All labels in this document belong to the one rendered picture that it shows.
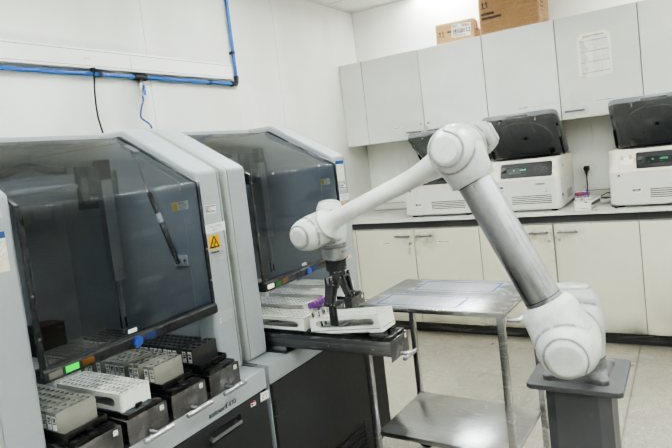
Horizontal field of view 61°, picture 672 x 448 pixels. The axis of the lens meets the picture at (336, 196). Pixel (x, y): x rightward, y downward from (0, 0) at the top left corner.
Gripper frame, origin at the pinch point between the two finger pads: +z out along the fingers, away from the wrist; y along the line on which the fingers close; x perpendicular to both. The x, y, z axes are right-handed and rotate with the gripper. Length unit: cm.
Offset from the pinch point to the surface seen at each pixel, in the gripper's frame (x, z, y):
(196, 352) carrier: 28, 1, -44
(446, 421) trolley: -16, 59, 46
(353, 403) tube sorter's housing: 20, 50, 33
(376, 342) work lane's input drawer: -16.7, 6.5, -6.8
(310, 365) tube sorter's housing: 20.6, 22.8, 5.5
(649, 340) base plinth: -80, 83, 234
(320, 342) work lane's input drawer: 6.0, 8.3, -6.7
